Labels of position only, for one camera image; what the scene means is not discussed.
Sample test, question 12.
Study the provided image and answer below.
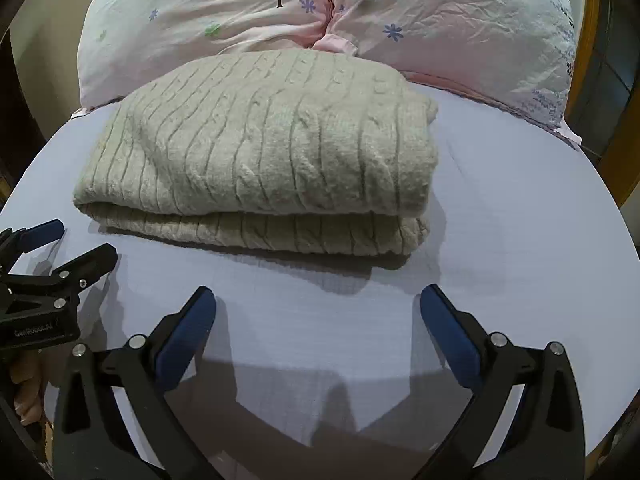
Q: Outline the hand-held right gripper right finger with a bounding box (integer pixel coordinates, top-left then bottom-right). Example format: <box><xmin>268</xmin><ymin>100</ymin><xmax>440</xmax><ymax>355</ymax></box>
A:
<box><xmin>413</xmin><ymin>284</ymin><xmax>587</xmax><ymax>480</ymax></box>

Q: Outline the pink floral pillow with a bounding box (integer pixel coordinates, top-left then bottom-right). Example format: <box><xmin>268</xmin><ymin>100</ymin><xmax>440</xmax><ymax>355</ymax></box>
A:
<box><xmin>314</xmin><ymin>0</ymin><xmax>583</xmax><ymax>142</ymax></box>
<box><xmin>77</xmin><ymin>0</ymin><xmax>337</xmax><ymax>110</ymax></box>

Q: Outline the light blue bed sheet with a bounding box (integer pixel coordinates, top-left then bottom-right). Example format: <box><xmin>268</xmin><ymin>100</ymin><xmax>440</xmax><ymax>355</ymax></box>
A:
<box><xmin>0</xmin><ymin>82</ymin><xmax>636</xmax><ymax>467</ymax></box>

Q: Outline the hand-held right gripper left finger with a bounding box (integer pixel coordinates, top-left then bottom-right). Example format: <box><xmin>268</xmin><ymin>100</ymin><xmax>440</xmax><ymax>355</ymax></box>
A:
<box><xmin>53</xmin><ymin>286</ymin><xmax>222</xmax><ymax>480</ymax></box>

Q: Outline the person's left hand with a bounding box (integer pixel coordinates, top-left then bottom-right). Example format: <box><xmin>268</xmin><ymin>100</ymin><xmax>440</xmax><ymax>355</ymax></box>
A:
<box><xmin>9</xmin><ymin>347</ymin><xmax>47</xmax><ymax>423</ymax></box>

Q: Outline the yellow wooden bed frame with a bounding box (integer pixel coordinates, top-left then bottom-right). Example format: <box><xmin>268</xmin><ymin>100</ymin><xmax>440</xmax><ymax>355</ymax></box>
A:
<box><xmin>570</xmin><ymin>0</ymin><xmax>640</xmax><ymax>208</ymax></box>

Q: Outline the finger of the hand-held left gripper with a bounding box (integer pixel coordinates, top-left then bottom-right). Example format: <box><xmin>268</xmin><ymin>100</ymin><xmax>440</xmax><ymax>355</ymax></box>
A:
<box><xmin>0</xmin><ymin>219</ymin><xmax>66</xmax><ymax>265</ymax></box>
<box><xmin>0</xmin><ymin>243</ymin><xmax>119</xmax><ymax>297</ymax></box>

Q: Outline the beige cable-knit sweater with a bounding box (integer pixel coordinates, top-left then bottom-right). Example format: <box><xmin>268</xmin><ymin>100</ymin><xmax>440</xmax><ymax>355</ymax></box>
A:
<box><xmin>73</xmin><ymin>50</ymin><xmax>440</xmax><ymax>257</ymax></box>

